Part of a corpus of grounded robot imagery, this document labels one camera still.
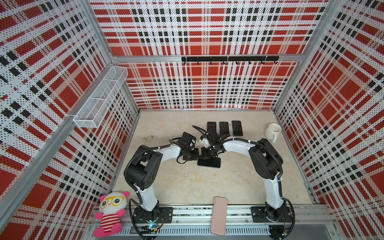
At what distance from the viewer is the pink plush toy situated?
2.18ft

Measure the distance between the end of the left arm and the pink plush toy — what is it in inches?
15.2

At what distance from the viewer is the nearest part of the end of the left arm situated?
29.7 inches
